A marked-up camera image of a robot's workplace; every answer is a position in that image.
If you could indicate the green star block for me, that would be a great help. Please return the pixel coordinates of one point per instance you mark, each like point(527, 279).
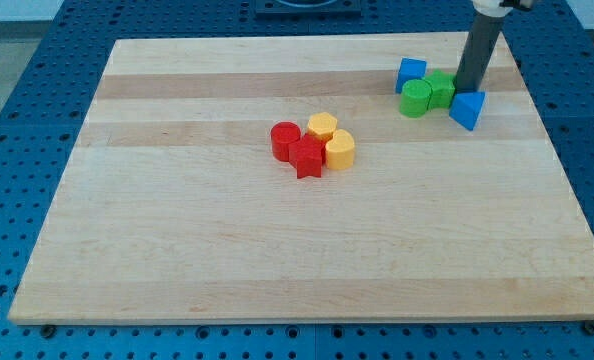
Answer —
point(442, 89)

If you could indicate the yellow heart block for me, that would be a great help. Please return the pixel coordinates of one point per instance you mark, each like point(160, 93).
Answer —
point(340, 150)

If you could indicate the blue triangular prism block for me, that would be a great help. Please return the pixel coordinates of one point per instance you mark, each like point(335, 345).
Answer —
point(466, 108)

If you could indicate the green cylinder block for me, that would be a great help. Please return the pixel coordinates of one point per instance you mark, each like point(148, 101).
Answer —
point(415, 98)

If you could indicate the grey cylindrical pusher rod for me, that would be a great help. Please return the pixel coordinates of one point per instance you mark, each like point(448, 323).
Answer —
point(477, 52)

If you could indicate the wooden board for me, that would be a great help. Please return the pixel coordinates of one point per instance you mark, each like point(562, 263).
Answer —
point(173, 210)

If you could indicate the red star block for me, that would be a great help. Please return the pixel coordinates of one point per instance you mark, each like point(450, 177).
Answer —
point(307, 156)

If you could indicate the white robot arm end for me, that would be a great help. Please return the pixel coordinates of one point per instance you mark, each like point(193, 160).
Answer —
point(501, 8)

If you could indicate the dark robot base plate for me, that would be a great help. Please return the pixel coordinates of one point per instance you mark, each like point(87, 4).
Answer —
point(272, 8)

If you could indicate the yellow hexagon block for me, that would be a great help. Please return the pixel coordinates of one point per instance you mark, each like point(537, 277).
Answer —
point(322, 126)

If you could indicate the blue cube block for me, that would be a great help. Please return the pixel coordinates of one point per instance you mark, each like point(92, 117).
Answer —
point(409, 69)

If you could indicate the red cylinder block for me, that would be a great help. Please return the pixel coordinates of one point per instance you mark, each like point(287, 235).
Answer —
point(282, 135)

